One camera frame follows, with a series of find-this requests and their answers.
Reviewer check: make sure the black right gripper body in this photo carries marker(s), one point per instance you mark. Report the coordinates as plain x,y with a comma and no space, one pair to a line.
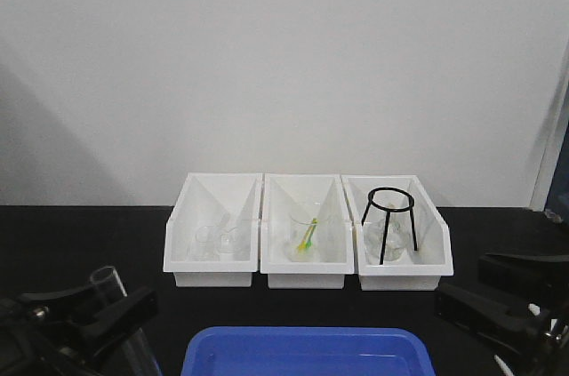
549,345

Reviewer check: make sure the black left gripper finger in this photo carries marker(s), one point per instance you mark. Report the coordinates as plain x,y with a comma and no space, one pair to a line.
105,327
59,300

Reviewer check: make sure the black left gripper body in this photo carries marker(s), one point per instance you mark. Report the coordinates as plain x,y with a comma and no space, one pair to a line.
26,351

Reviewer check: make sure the green yellow plastic droppers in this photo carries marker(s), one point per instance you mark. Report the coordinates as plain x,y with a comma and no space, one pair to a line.
306,241

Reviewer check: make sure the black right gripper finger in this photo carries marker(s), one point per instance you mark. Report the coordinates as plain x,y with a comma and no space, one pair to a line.
488,321
533,277

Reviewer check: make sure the white storage bin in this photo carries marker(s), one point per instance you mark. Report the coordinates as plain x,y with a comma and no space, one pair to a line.
204,199
281,192
415,271

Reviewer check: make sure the glassware in left bin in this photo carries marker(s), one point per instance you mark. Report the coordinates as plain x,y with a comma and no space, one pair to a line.
224,240

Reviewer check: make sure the glass flask under tripod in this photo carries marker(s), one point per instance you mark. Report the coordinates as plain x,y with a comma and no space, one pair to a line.
385,235

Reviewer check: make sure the black wire tripod stand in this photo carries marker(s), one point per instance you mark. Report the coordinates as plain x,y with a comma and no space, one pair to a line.
391,199

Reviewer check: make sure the clear glass test tube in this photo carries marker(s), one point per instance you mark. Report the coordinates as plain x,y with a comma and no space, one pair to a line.
136,356

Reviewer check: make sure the left white storage bin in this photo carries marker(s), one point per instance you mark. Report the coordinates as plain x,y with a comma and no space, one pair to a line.
204,199

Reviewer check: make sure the right white storage bin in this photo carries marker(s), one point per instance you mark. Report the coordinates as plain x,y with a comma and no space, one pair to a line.
415,271

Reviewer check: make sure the glass beaker in middle bin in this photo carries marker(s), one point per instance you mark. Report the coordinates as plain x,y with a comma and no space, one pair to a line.
304,224

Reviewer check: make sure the blue plastic tray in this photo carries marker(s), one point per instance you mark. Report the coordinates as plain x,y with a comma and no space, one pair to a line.
264,350

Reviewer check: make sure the middle white storage bin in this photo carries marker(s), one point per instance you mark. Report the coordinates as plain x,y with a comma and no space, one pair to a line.
281,192

